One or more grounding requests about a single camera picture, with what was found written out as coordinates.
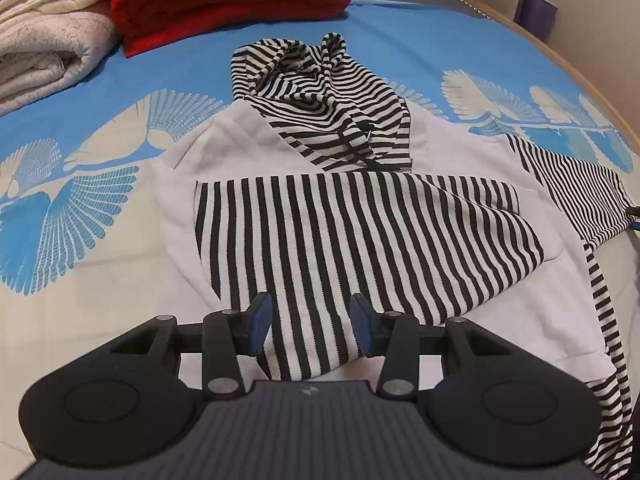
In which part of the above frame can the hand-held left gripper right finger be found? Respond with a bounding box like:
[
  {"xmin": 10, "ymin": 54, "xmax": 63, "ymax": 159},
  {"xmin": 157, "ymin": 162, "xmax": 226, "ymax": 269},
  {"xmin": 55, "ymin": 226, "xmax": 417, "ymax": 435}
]
[{"xmin": 349, "ymin": 292, "xmax": 517, "ymax": 401}]

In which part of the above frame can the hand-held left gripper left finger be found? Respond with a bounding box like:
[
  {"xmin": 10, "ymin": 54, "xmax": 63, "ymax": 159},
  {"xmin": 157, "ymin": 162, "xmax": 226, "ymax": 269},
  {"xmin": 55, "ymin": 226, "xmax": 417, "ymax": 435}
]
[{"xmin": 107, "ymin": 292, "xmax": 274, "ymax": 401}]

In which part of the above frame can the black white striped hoodie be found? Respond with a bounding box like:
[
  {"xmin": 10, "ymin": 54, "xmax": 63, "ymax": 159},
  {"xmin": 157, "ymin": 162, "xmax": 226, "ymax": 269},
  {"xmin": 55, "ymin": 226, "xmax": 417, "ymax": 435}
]
[{"xmin": 150, "ymin": 32, "xmax": 640, "ymax": 480}]

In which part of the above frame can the purple box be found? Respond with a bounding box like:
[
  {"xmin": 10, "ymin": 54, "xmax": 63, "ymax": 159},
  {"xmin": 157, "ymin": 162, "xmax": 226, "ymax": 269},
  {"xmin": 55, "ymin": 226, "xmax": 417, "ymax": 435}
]
[{"xmin": 514, "ymin": 0, "xmax": 559, "ymax": 44}]

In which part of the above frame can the blue leaf printed bed sheet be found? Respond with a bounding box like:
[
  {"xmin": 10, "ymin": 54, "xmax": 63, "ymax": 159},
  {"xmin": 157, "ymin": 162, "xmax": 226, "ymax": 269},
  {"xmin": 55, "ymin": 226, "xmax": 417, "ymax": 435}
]
[{"xmin": 0, "ymin": 0, "xmax": 640, "ymax": 480}]

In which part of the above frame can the red folded blanket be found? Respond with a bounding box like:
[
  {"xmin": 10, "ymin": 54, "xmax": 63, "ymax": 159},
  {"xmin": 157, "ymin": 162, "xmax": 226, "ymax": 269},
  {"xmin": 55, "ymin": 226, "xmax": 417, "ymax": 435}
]
[{"xmin": 110, "ymin": 0, "xmax": 356, "ymax": 58}]

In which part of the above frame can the white folded quilt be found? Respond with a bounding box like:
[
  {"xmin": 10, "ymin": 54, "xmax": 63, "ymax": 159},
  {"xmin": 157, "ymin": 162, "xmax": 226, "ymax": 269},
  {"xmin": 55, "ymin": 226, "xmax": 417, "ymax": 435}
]
[{"xmin": 0, "ymin": 9, "xmax": 120, "ymax": 117}]

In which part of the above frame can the wooden bed frame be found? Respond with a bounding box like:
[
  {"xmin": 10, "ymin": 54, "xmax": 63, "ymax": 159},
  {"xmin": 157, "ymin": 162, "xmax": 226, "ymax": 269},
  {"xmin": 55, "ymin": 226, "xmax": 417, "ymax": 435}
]
[{"xmin": 345, "ymin": 0, "xmax": 640, "ymax": 161}]

